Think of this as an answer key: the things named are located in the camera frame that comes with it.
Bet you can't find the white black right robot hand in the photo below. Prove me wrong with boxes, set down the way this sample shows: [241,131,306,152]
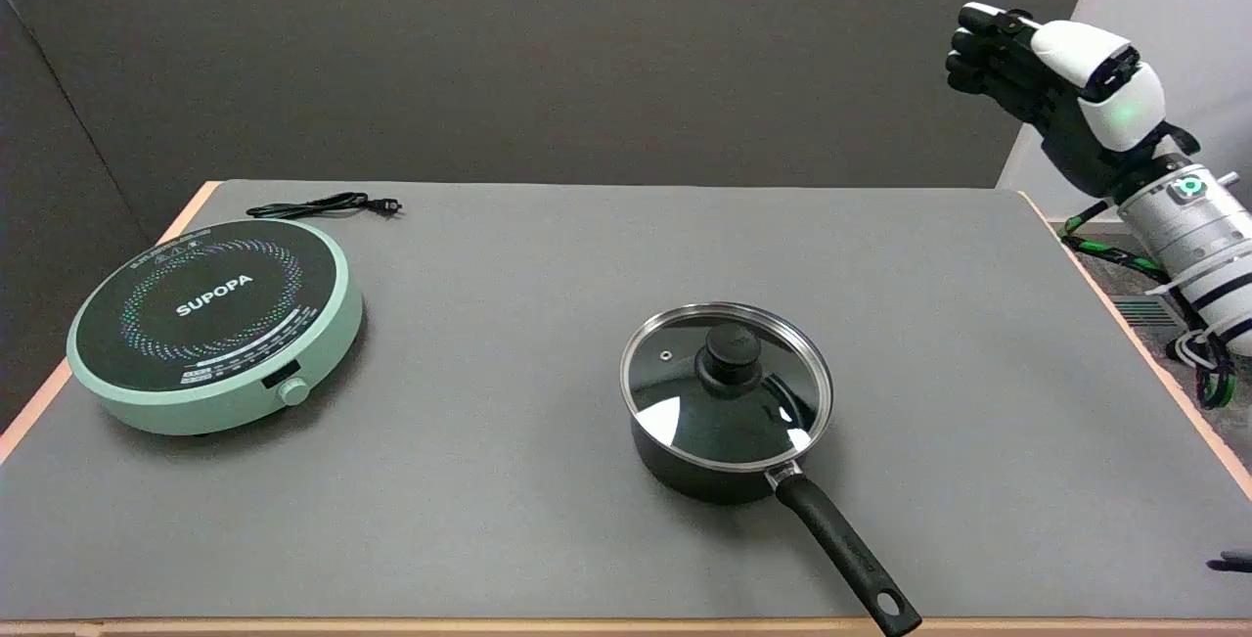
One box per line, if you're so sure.
[945,1,1201,200]

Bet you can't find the glass pot lid black knob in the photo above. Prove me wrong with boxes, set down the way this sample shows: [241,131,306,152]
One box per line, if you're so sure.
[619,301,834,474]

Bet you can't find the grey table mat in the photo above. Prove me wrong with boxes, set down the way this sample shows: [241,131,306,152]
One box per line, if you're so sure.
[0,179,1252,620]

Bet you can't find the green round induction cooktop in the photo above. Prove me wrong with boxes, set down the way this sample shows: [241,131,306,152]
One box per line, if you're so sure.
[66,217,364,437]

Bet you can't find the black green braided robot cable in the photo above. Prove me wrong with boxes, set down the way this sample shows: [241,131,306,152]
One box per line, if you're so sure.
[1057,202,1238,411]

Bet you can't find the black saucepan with long handle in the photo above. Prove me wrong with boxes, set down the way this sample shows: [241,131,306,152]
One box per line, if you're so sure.
[628,402,923,637]

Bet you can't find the black power cord with plug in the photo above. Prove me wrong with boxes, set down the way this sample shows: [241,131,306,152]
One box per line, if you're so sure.
[246,192,403,220]

